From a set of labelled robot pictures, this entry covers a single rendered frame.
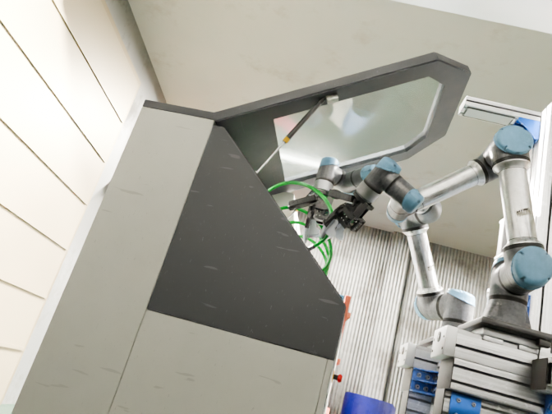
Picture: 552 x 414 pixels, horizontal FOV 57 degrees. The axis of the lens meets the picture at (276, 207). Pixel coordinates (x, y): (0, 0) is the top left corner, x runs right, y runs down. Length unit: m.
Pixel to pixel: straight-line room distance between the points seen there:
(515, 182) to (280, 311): 0.84
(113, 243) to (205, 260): 0.31
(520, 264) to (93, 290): 1.29
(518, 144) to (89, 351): 1.47
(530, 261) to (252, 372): 0.87
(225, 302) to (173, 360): 0.22
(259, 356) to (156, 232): 0.51
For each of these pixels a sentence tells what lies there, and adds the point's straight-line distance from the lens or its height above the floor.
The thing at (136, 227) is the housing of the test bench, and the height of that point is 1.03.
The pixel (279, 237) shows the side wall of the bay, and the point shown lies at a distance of 1.58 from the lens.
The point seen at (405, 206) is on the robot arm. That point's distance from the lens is 1.67.
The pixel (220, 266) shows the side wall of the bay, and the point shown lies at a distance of 1.58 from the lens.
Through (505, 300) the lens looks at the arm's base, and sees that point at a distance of 1.77.
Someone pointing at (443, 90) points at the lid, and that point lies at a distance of 2.09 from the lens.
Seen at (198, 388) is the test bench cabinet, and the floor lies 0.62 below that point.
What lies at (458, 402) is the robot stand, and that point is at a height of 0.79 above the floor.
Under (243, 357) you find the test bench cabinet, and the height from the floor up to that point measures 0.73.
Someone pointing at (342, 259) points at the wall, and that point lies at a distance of 8.11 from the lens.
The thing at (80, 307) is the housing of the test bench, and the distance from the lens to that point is 1.69.
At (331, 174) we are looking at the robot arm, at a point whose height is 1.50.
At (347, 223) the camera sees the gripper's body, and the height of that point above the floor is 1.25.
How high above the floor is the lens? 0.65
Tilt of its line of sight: 20 degrees up
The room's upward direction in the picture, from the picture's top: 16 degrees clockwise
